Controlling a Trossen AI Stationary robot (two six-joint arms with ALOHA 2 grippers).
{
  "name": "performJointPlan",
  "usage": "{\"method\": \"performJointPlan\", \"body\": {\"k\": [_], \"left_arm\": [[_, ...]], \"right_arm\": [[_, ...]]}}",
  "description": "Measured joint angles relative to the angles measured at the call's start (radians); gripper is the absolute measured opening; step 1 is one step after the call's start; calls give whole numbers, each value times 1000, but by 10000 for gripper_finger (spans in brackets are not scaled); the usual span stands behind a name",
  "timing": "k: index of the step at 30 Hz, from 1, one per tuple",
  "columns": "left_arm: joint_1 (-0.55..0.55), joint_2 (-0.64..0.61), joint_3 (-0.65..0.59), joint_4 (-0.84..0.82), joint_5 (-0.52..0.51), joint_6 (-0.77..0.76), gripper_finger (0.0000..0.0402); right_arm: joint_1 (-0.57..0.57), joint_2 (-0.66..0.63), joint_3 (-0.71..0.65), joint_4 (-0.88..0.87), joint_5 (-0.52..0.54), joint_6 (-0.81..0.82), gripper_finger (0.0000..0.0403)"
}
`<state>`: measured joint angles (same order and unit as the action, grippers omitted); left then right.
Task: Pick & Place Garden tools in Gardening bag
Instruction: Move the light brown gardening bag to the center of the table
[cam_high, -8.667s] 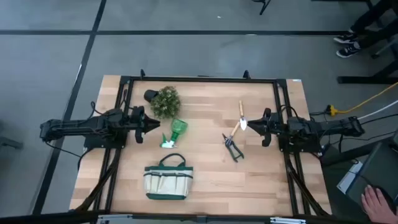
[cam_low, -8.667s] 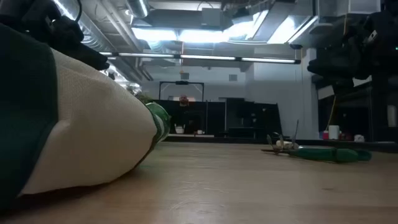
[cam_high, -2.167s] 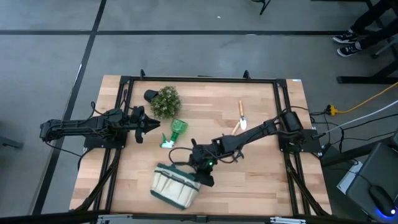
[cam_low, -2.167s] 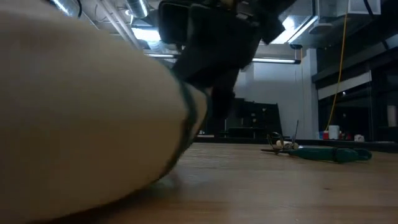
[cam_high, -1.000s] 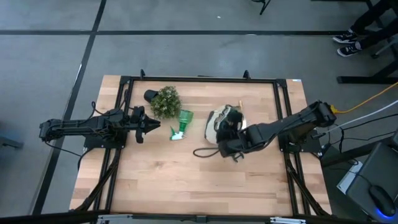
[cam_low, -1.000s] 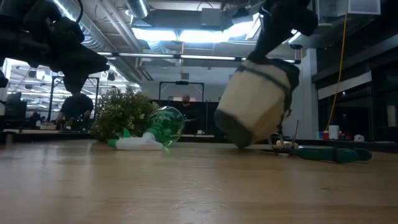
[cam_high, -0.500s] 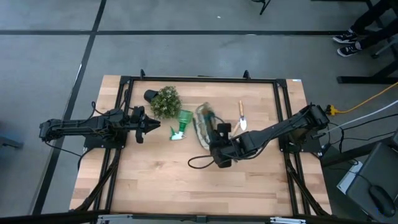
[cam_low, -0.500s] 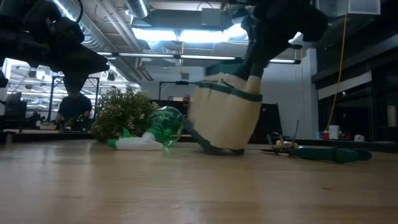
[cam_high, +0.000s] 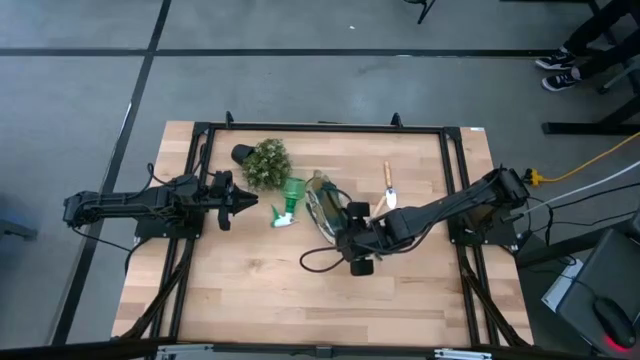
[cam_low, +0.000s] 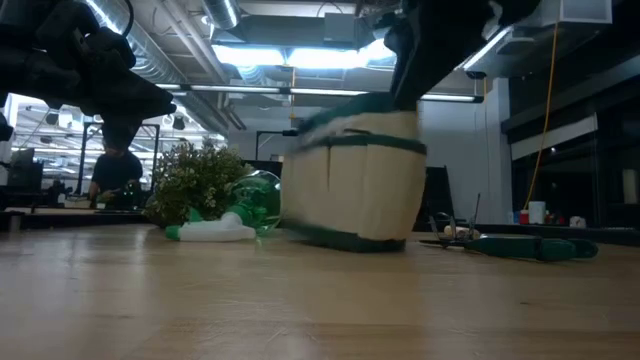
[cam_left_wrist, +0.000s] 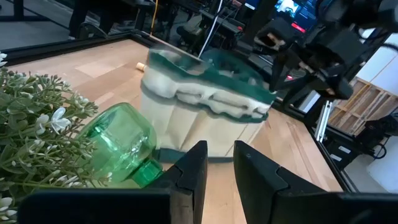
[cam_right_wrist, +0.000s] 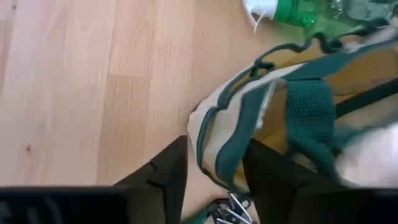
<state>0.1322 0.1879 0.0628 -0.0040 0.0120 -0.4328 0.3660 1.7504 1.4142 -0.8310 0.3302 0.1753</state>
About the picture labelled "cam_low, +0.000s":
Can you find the background wooden desk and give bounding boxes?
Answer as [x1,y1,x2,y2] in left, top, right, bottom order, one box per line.
[0,205,149,232]

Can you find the yellow cable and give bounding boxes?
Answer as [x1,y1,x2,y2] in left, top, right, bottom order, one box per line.
[522,22,560,211]

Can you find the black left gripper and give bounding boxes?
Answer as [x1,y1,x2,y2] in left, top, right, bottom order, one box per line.
[34,0,177,152]

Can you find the silver ventilation duct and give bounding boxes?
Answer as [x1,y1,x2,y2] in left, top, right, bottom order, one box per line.
[202,0,241,31]

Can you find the green-handled pruning shears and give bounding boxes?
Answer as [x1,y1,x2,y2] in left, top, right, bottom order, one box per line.
[419,234,600,263]

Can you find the beige green-trimmed gardening bag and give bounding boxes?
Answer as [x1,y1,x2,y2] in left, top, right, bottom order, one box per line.
[279,92,429,254]

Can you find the person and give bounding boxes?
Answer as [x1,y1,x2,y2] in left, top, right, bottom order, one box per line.
[88,142,145,210]

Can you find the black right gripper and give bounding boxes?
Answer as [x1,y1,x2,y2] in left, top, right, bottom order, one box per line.
[384,0,544,112]

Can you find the wooden-handled hand rake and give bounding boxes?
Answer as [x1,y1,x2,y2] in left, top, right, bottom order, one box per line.
[428,193,482,242]

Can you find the artificial green bush plant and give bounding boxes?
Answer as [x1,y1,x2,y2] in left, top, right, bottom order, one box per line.
[144,141,254,229]

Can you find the green transparent spray bottle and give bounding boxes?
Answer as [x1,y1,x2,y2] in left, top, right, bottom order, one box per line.
[164,169,284,244]

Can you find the black desk monitor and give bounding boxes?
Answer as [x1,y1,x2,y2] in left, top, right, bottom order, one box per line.
[7,147,45,192]

